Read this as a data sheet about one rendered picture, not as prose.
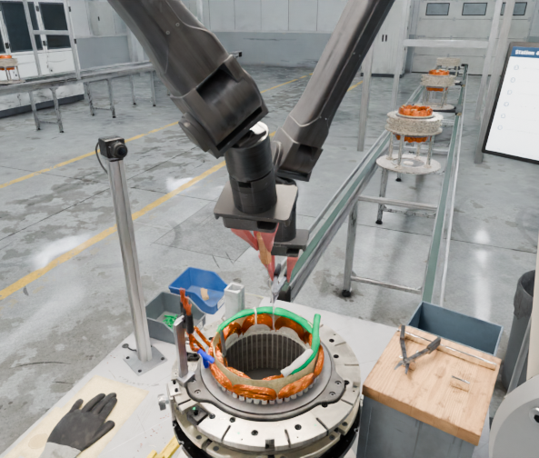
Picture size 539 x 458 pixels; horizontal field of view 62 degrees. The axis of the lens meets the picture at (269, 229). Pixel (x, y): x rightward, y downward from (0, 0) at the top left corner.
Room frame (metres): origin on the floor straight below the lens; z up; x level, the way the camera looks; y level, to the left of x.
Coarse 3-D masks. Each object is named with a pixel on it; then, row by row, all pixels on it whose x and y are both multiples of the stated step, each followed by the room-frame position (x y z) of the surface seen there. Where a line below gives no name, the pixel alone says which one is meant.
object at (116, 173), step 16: (112, 160) 0.94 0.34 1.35; (112, 176) 0.94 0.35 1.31; (112, 192) 0.95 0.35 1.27; (128, 208) 0.95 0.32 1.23; (128, 224) 0.95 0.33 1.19; (128, 240) 0.95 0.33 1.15; (128, 256) 0.94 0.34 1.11; (128, 272) 0.94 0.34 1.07; (128, 288) 0.95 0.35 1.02; (144, 304) 0.95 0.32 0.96; (144, 320) 0.95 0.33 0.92; (144, 336) 0.95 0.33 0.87; (144, 352) 0.94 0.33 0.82
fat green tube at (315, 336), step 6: (318, 318) 0.64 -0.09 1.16; (318, 324) 0.62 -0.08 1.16; (312, 330) 0.61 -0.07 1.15; (318, 330) 0.61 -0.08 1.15; (312, 336) 0.60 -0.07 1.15; (318, 336) 0.59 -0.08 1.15; (312, 342) 0.58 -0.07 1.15; (318, 342) 0.58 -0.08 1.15; (312, 348) 0.57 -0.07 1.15; (318, 348) 0.57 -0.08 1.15; (312, 354) 0.55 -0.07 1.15; (312, 360) 0.54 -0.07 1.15; (300, 366) 0.53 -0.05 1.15; (294, 372) 0.52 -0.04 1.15
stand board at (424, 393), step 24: (432, 336) 0.70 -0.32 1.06; (384, 360) 0.64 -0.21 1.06; (432, 360) 0.64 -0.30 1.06; (456, 360) 0.64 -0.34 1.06; (384, 384) 0.58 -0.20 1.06; (408, 384) 0.58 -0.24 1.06; (432, 384) 0.58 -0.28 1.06; (480, 384) 0.58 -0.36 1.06; (408, 408) 0.53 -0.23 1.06; (432, 408) 0.53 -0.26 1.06; (456, 408) 0.53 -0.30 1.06; (480, 408) 0.53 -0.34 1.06; (456, 432) 0.49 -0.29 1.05; (480, 432) 0.48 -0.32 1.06
